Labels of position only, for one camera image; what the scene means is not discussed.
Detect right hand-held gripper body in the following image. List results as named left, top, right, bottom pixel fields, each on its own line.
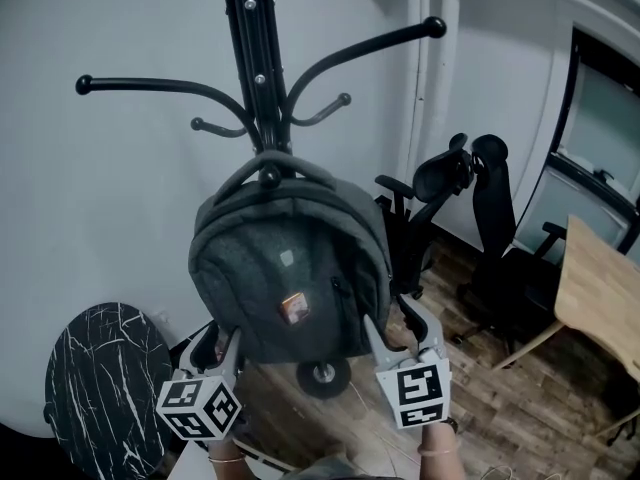
left=375, top=349, right=452, bottom=432

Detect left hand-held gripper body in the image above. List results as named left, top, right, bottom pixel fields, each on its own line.
left=155, top=365, right=245, bottom=442

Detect grey backpack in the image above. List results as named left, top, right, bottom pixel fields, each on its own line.
left=188, top=150, right=394, bottom=367

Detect black metal coat rack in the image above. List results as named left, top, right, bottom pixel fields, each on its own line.
left=74, top=0, right=447, bottom=399

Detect person's right forearm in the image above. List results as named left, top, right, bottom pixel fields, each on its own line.
left=417, top=420, right=464, bottom=480

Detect person's left forearm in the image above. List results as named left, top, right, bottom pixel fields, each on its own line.
left=207, top=437, right=251, bottom=480

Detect orange photo badge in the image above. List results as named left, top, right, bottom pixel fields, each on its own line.
left=279, top=291, right=310, bottom=325

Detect black marble round table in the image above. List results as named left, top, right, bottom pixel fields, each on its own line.
left=43, top=301, right=174, bottom=480

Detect person's grey trousers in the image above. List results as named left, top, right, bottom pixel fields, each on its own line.
left=294, top=455, right=426, bottom=480

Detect black office chair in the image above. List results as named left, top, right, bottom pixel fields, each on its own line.
left=597, top=362, right=640, bottom=449
left=373, top=132, right=474, bottom=314
left=452, top=134, right=569, bottom=357

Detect light wooden desk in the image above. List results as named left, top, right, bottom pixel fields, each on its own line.
left=492, top=214, right=640, bottom=439

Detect black framed window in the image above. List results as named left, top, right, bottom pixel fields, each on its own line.
left=514, top=22, right=640, bottom=269

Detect white wall pipe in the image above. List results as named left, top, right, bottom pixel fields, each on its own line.
left=407, top=0, right=446, bottom=179

